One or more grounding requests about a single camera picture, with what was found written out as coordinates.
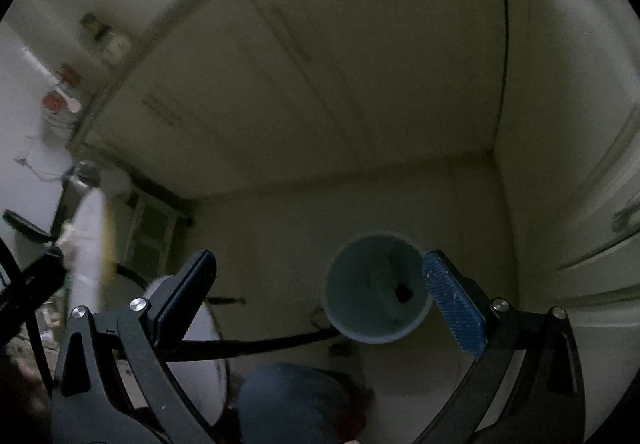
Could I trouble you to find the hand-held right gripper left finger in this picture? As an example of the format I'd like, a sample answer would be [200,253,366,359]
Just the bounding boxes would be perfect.
[50,248,221,444]

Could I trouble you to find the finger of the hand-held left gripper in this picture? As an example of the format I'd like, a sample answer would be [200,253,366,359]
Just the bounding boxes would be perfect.
[12,247,67,305]
[2,209,60,245]

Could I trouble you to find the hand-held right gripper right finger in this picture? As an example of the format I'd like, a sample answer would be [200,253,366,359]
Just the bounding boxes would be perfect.
[415,249,586,444]

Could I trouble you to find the grey round waste bin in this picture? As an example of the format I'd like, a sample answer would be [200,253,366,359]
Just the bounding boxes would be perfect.
[324,233,434,345]

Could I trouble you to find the white rack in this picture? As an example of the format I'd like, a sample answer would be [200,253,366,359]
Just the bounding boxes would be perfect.
[125,194,193,275]

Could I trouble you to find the silver kitchen appliance black lid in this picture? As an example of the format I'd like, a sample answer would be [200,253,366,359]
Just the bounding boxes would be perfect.
[52,159,103,235]

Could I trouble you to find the black table base bar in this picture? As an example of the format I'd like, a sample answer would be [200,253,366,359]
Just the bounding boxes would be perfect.
[167,327,346,361]

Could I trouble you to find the person's leg in blue jeans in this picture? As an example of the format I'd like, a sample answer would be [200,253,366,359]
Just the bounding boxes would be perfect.
[239,362,373,444]

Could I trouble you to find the white panelled corner cabinet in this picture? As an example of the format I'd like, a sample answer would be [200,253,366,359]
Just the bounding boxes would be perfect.
[492,0,640,440]

